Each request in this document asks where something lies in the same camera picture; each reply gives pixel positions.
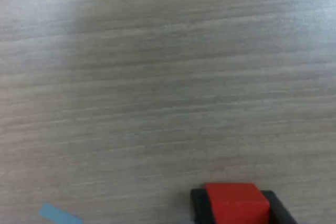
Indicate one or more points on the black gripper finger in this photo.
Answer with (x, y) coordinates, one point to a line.
(279, 213)
(202, 208)

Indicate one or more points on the red cube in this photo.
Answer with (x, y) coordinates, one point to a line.
(236, 205)

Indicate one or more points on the narrow grey-blue tape strip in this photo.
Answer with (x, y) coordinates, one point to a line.
(60, 214)

